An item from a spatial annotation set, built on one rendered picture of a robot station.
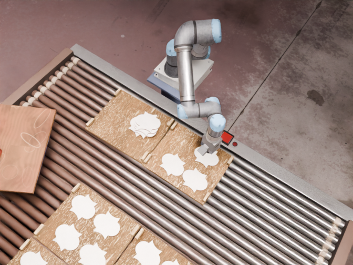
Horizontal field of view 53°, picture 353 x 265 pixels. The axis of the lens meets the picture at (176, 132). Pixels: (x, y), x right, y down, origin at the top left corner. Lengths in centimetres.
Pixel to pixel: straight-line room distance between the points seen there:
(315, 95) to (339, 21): 118
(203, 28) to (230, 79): 186
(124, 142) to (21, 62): 199
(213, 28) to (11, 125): 120
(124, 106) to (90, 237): 80
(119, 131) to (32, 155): 49
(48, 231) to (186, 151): 85
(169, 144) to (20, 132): 83
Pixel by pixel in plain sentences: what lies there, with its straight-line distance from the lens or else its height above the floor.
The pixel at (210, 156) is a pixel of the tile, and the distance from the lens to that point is 207.
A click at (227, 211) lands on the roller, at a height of 92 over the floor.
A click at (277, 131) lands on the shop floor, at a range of 342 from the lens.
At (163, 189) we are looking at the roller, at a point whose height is 92.
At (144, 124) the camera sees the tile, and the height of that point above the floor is 97.
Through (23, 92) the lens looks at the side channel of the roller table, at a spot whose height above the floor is 95.
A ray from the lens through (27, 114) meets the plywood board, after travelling 216.
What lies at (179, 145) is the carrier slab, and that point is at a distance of 208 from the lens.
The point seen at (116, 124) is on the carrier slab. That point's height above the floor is 94.
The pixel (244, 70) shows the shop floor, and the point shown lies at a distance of 375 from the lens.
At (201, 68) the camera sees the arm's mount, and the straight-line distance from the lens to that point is 240.
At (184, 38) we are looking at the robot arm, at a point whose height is 150.
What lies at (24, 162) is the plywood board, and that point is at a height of 104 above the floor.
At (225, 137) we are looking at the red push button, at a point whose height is 93.
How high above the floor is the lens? 277
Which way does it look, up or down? 60 degrees down
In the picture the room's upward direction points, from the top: 9 degrees clockwise
